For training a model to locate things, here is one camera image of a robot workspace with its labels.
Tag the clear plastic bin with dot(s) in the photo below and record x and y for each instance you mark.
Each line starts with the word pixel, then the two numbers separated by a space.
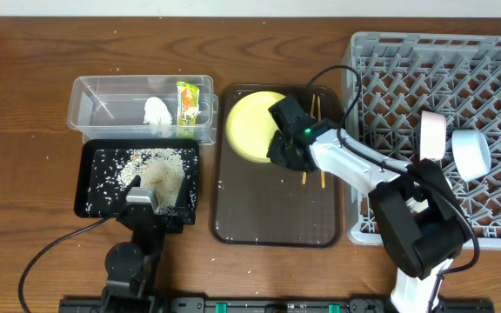
pixel 112 107

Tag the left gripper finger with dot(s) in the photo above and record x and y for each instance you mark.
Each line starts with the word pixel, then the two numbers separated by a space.
pixel 183 198
pixel 134 183

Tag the white napkin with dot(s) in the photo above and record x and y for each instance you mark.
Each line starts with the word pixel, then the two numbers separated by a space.
pixel 156 112

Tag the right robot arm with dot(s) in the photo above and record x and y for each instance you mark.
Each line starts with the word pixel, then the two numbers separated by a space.
pixel 422 226

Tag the black plastic tray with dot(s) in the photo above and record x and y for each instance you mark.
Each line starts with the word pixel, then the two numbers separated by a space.
pixel 85 182

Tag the pink white bowl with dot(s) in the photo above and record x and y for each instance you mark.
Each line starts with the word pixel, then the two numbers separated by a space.
pixel 432 136

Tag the light blue bowl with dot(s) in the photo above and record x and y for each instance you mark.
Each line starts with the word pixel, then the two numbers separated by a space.
pixel 471 154

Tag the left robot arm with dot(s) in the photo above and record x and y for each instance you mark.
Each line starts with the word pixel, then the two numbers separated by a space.
pixel 132 266

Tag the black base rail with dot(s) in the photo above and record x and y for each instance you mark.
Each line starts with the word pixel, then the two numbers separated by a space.
pixel 199 305

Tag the brown serving tray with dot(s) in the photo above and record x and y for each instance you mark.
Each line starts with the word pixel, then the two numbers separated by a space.
pixel 265 204

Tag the yellow plate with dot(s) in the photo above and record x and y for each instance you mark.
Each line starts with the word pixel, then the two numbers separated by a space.
pixel 250 126

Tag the spilled rice pile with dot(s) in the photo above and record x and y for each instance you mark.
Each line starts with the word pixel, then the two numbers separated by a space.
pixel 162 173

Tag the grey dishwasher rack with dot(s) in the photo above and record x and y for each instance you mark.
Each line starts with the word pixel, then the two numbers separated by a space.
pixel 392 78

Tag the white cup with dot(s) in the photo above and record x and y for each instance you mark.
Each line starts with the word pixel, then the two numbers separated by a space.
pixel 416 206

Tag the wooden chopstick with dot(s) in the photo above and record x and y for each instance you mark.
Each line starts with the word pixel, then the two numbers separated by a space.
pixel 319 118
pixel 304 176

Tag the green orange snack wrapper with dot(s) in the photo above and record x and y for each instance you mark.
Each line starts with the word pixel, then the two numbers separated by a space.
pixel 187 108

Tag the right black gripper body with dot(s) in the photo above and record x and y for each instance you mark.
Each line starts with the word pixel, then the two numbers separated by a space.
pixel 278 152

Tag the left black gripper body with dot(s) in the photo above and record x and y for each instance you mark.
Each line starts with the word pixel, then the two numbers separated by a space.
pixel 159 216

